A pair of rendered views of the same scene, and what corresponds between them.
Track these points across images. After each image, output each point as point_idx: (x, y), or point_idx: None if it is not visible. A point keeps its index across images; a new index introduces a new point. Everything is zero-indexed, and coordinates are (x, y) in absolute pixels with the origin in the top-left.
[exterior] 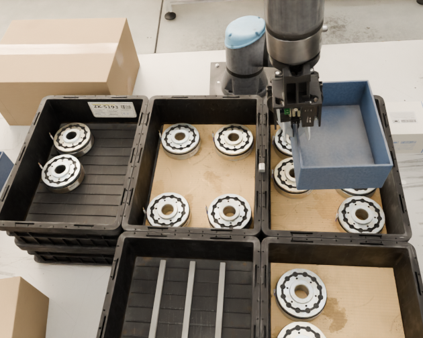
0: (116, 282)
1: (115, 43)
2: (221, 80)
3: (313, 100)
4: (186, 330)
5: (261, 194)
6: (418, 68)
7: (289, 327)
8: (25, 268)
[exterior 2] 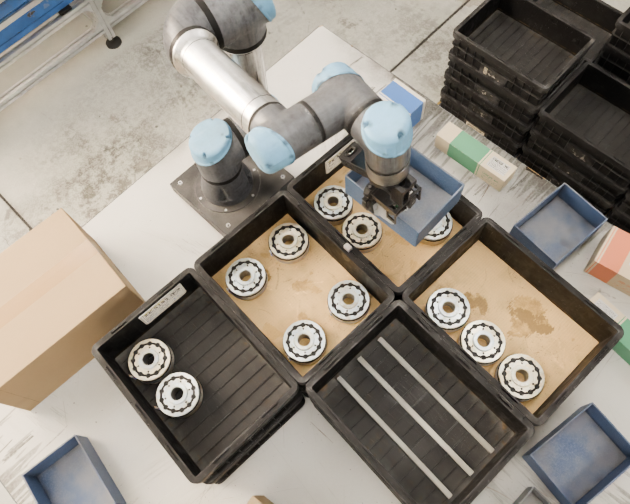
0: (341, 420)
1: (85, 243)
2: (201, 194)
3: (412, 189)
4: (405, 403)
5: None
6: (340, 57)
7: (463, 336)
8: (215, 497)
